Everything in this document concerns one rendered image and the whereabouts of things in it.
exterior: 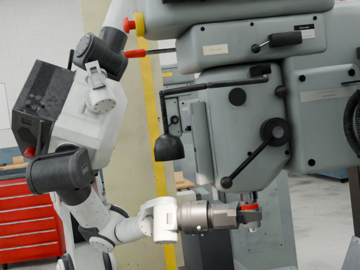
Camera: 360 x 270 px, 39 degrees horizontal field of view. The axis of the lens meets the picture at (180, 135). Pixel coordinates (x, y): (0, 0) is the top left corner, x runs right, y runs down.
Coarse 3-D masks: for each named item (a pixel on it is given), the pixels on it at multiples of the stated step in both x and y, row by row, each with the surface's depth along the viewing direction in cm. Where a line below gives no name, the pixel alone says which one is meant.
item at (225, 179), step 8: (272, 120) 120; (280, 120) 120; (264, 128) 120; (272, 128) 120; (280, 128) 120; (288, 128) 121; (264, 136) 120; (272, 136) 120; (280, 136) 120; (288, 136) 121; (264, 144) 120; (272, 144) 121; (280, 144) 121; (256, 152) 119; (248, 160) 119; (240, 168) 119; (232, 176) 119; (224, 184) 118
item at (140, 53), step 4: (168, 48) 138; (172, 48) 138; (128, 52) 135; (132, 52) 135; (136, 52) 136; (140, 52) 136; (144, 52) 136; (148, 52) 137; (152, 52) 137; (156, 52) 137; (160, 52) 137; (164, 52) 138; (128, 56) 135; (132, 56) 136; (136, 56) 136; (140, 56) 136; (144, 56) 136
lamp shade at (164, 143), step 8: (160, 136) 119; (168, 136) 118; (176, 136) 119; (160, 144) 118; (168, 144) 117; (176, 144) 118; (160, 152) 117; (168, 152) 117; (176, 152) 117; (160, 160) 118; (168, 160) 117
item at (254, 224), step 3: (258, 207) 132; (243, 210) 132; (246, 210) 131; (249, 210) 131; (252, 210) 131; (255, 210) 131; (258, 210) 132; (249, 222) 131; (252, 222) 131; (255, 222) 131; (258, 222) 132; (243, 225) 133; (246, 225) 132; (249, 225) 131; (252, 225) 131; (255, 225) 131; (258, 225) 132; (246, 228) 132; (249, 228) 131; (252, 228) 131
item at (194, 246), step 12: (228, 228) 181; (192, 240) 184; (204, 240) 178; (216, 240) 179; (228, 240) 181; (192, 252) 186; (204, 252) 178; (216, 252) 179; (228, 252) 181; (192, 264) 188; (204, 264) 178; (216, 264) 179; (228, 264) 181
